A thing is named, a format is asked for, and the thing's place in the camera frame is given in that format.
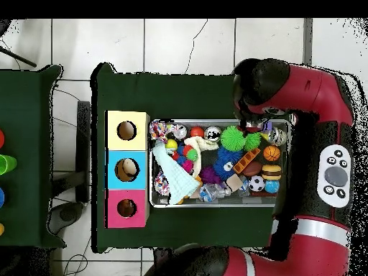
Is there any mint green cloth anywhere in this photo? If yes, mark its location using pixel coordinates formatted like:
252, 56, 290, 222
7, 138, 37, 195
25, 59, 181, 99
152, 142, 202, 206

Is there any colourful polka-dot cloth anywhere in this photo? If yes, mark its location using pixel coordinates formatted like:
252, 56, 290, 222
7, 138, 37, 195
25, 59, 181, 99
150, 120, 176, 140

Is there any wooden box with three holes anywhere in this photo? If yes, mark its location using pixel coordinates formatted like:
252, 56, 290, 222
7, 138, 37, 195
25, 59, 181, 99
104, 110, 151, 229

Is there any red-orange ball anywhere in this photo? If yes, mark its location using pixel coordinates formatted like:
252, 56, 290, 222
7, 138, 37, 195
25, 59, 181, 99
190, 126, 206, 139

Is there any blue furry googly-eyed toy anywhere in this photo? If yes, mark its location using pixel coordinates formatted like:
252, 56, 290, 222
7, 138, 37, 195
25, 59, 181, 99
213, 150, 244, 182

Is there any large green spiky ball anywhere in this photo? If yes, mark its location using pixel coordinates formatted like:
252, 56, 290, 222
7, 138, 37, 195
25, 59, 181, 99
221, 125, 247, 152

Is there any green cloth table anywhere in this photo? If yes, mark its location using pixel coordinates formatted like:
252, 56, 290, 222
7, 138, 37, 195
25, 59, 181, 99
91, 62, 295, 254
0, 65, 65, 249

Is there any orange plastic toy piece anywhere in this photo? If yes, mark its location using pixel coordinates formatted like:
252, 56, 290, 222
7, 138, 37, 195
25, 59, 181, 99
233, 147, 262, 175

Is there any green spiky googly-eyed toy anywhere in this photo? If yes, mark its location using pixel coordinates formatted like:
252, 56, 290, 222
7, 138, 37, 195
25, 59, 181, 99
244, 133, 262, 152

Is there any small orange basketball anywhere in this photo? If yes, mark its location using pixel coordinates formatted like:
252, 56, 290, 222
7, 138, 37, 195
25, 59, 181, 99
263, 144, 282, 163

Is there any toy burger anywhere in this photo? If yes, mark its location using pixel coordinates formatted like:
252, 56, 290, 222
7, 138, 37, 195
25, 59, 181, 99
261, 165, 282, 181

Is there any black floor stand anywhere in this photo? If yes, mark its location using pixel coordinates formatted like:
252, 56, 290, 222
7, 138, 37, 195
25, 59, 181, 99
50, 101, 93, 228

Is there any green cup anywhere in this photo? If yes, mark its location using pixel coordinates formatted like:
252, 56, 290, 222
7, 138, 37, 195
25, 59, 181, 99
0, 154, 18, 176

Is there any black rod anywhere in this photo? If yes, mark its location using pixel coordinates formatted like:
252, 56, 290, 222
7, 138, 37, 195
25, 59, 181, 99
0, 45, 37, 68

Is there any wire mesh bin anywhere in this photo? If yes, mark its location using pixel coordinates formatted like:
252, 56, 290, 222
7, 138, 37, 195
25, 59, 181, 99
149, 119, 291, 209

